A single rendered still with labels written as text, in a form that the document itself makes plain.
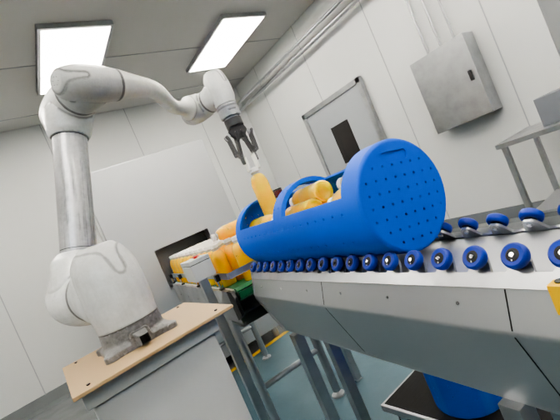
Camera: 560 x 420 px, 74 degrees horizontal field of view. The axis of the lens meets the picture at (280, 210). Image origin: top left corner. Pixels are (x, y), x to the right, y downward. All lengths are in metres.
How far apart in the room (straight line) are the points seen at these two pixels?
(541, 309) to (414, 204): 0.37
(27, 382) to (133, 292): 4.76
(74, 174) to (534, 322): 1.19
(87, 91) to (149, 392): 0.84
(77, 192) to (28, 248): 4.43
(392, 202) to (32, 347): 5.17
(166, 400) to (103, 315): 0.25
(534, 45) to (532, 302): 3.64
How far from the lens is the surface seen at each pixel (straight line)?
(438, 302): 0.85
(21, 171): 5.89
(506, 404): 0.98
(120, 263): 1.02
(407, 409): 1.90
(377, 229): 0.88
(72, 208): 1.26
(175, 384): 0.98
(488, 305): 0.78
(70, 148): 1.32
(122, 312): 1.01
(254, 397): 2.00
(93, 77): 1.27
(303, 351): 1.74
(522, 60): 4.28
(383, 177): 0.92
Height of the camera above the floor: 1.21
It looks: 2 degrees down
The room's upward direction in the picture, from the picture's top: 23 degrees counter-clockwise
